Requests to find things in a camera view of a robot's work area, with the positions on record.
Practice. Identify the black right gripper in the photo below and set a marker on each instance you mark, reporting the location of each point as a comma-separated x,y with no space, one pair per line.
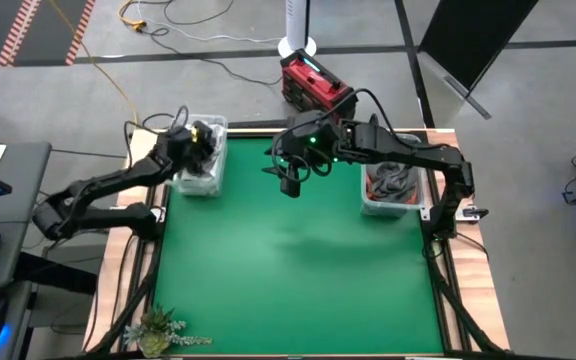
313,135

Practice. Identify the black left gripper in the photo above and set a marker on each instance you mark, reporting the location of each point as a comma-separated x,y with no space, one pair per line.
183,145

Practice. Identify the dark grey towel with label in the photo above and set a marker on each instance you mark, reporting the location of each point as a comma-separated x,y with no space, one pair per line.
393,182

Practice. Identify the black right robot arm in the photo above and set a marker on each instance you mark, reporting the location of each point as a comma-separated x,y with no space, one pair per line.
418,155

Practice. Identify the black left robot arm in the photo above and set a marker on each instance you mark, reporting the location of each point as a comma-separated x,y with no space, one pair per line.
103,182

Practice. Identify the clear plastic bin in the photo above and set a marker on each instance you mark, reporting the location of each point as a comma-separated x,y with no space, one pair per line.
218,125
393,210

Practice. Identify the black bar at table edge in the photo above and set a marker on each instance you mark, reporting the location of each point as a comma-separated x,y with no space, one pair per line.
255,124

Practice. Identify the red portable power station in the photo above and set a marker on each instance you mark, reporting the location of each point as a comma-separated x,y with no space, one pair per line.
313,80

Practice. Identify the green table mat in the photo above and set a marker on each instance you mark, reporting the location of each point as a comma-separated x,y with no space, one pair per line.
293,300

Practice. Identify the white tower fan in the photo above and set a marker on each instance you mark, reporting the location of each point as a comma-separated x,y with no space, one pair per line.
298,25

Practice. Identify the small succulent plant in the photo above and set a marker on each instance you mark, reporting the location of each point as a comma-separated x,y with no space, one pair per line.
153,335

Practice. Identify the grey desk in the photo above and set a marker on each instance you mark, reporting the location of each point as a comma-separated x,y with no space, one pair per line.
23,200

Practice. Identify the black orange-striped floor mat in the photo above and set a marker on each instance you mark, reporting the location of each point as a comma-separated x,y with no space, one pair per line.
53,30

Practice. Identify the black panel on stand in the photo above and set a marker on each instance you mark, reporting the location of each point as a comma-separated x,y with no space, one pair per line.
473,35

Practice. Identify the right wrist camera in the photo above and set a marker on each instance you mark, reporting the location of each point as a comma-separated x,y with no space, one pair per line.
291,185

